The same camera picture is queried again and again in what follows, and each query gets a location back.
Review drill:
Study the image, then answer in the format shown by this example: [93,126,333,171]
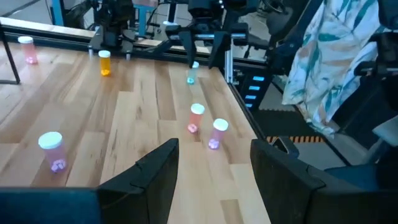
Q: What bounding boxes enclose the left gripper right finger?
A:
[250,138,335,224]

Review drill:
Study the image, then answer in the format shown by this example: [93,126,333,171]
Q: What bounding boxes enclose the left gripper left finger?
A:
[97,138,180,224]

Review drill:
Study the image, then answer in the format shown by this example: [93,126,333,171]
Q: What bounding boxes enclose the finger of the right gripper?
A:
[179,30,198,68]
[207,30,233,70]

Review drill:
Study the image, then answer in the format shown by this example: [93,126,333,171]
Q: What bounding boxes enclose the teal translucent pill bottle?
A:
[186,60,200,85]

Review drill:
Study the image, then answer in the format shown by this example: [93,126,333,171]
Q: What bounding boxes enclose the red translucent pill bottle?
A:
[17,35,39,65]
[187,103,206,134]

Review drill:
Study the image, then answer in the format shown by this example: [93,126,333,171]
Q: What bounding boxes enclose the orange translucent pill bottle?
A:
[98,50,112,77]

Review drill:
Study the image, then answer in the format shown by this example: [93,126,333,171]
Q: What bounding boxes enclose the pink translucent pill bottle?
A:
[38,131,68,174]
[208,118,229,151]

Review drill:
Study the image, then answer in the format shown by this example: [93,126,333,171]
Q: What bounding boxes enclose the blue legged wooden table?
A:
[132,0,159,37]

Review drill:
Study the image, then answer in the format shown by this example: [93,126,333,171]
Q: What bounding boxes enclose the black box blue lights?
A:
[233,60,274,113]

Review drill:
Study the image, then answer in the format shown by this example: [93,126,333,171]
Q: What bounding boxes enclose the hazard striped black mat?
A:
[253,107,327,144]

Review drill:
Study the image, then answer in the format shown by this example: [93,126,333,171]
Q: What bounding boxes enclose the person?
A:
[323,149,398,192]

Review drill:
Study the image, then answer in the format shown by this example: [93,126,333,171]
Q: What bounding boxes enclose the teal leaf patterned cloth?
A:
[281,0,385,138]

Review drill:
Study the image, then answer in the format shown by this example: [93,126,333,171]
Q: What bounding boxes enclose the grey chair armrest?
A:
[372,116,398,147]

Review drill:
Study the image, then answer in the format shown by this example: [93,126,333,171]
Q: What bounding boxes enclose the black office chair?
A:
[354,0,398,78]

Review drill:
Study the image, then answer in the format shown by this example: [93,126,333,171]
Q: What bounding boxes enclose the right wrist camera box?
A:
[188,0,225,19]

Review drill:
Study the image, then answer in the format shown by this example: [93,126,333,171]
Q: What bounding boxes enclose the silver aluminium post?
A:
[224,49,234,83]

